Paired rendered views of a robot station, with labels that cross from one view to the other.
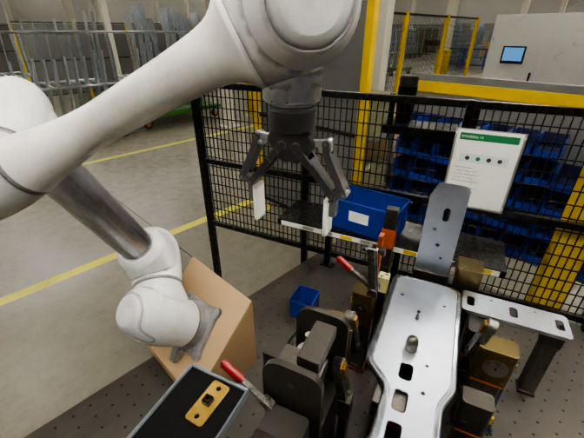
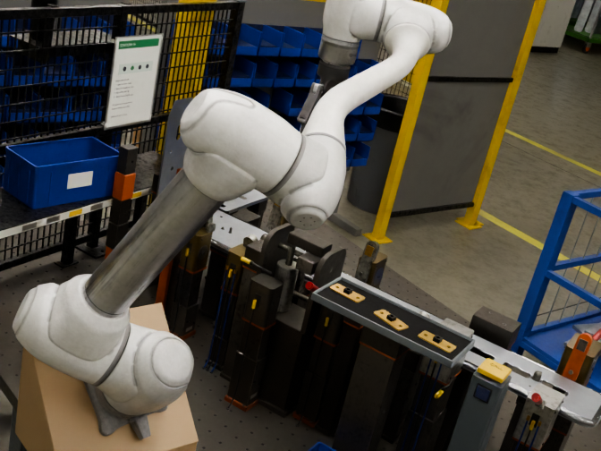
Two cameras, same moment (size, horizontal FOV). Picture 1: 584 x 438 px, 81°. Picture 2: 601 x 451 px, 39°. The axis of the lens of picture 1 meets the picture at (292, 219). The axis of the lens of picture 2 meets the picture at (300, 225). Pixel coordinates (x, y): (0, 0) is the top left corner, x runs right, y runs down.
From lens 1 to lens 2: 209 cm
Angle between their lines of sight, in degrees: 78
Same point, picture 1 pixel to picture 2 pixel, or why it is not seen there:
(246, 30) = (431, 44)
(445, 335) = (255, 230)
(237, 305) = (151, 319)
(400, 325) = (235, 242)
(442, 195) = (176, 114)
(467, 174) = (124, 87)
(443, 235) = (176, 156)
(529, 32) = not seen: outside the picture
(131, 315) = (185, 356)
